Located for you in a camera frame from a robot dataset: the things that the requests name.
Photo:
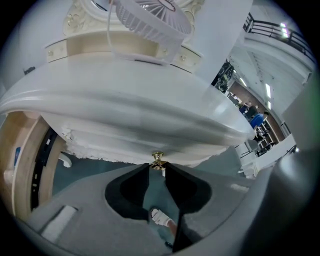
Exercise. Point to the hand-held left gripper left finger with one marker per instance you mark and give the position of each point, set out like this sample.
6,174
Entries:
100,225

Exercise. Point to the white dressing table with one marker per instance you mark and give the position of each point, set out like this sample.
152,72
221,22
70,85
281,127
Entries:
125,85

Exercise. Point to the person's left shoe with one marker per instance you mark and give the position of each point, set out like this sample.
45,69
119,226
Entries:
160,217

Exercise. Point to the white round desk fan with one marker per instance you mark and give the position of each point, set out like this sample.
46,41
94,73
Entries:
155,22

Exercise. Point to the large white wooden drawer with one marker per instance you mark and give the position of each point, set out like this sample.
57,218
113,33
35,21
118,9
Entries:
125,147

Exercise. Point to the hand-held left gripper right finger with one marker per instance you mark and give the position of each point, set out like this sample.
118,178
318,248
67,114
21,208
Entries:
200,197

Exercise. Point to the gold large drawer knob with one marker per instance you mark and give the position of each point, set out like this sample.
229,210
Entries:
158,160

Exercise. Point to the ceiling light bar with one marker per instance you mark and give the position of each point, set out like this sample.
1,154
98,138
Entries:
268,90

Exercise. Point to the black metal railing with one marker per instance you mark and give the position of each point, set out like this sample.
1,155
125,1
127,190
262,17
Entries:
275,28

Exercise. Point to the small white wooden drawer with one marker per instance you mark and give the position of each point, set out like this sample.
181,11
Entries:
22,175

